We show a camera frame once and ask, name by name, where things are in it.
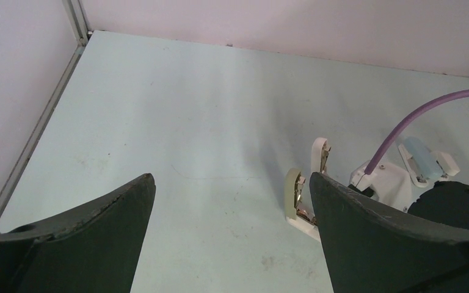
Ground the light blue stapler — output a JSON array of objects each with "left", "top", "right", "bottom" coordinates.
[{"left": 398, "top": 137, "right": 449, "bottom": 188}]

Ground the small white stapler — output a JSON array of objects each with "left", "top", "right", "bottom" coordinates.
[{"left": 431, "top": 151, "right": 460, "bottom": 177}]

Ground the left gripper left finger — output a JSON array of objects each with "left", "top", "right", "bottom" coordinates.
[{"left": 0, "top": 173, "right": 156, "bottom": 292}]

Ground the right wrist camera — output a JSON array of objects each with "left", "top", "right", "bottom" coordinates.
[{"left": 349, "top": 160, "right": 413, "bottom": 212}]

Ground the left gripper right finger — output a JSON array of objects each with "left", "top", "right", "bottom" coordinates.
[{"left": 310, "top": 173, "right": 469, "bottom": 292}]

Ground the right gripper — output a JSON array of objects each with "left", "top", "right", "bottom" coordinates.
[{"left": 408, "top": 181, "right": 469, "bottom": 230}]

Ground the cream stapler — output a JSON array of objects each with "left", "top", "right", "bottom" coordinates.
[{"left": 283, "top": 137, "right": 331, "bottom": 242}]

